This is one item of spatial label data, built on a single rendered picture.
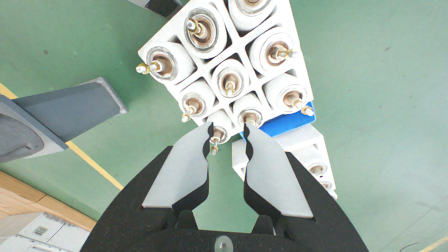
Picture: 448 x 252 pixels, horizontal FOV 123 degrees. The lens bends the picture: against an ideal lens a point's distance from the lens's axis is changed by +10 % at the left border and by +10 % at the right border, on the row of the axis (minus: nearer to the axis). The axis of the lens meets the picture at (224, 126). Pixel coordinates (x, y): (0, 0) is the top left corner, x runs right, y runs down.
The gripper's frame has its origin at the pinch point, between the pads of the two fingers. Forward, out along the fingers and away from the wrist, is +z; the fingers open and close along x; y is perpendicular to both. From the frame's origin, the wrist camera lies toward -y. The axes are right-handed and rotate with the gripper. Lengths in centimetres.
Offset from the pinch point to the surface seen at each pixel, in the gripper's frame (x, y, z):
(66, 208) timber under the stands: -168, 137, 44
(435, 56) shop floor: 76, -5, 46
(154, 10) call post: -22.1, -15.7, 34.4
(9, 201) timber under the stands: -197, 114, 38
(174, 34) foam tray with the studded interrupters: -15.1, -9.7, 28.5
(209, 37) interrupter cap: -4.9, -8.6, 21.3
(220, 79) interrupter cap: -2.5, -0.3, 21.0
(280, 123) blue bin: 25, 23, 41
